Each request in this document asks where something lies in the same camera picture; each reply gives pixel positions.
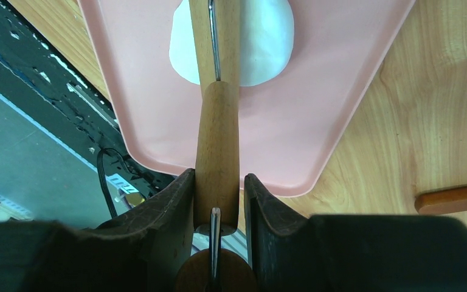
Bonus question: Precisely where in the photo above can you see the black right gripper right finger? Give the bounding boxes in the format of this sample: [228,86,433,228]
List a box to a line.
[244,174,467,291]

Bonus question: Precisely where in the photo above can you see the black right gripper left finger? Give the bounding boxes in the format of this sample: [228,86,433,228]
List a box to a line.
[0,169,195,291]

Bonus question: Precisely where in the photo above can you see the wooden dough roller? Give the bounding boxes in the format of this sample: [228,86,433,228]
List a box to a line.
[174,1,257,291]

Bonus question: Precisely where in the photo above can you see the pink rectangular tray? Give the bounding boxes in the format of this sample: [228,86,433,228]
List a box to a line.
[79,1,414,197]

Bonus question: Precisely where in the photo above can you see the white dough ball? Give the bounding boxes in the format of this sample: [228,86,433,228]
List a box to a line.
[169,0,294,87]

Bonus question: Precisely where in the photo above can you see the metal dough scraper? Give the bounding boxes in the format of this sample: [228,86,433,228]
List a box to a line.
[414,185,467,215]

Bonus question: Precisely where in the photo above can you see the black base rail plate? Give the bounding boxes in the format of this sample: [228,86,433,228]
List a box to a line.
[0,1,173,195]

